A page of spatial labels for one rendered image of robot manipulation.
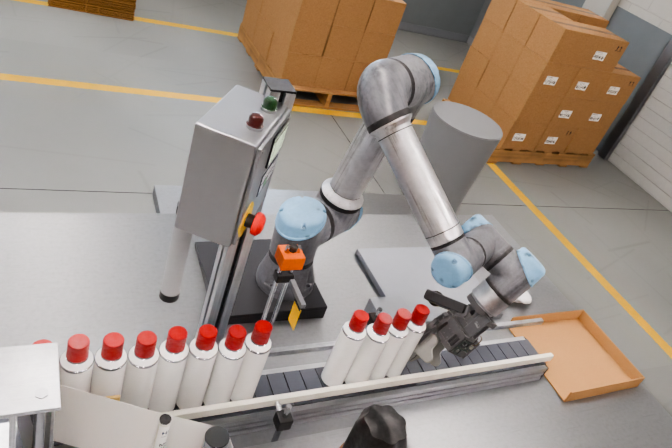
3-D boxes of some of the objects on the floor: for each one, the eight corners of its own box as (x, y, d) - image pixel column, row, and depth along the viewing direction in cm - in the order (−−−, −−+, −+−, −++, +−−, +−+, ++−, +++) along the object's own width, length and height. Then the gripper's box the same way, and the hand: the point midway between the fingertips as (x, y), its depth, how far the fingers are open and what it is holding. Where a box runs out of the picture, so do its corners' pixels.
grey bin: (416, 221, 362) (457, 136, 330) (385, 178, 395) (420, 97, 363) (473, 222, 384) (517, 142, 351) (440, 181, 416) (477, 104, 384)
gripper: (485, 316, 122) (411, 379, 127) (503, 327, 128) (432, 387, 133) (464, 287, 128) (394, 347, 133) (482, 299, 134) (415, 357, 139)
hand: (411, 354), depth 135 cm, fingers closed, pressing on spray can
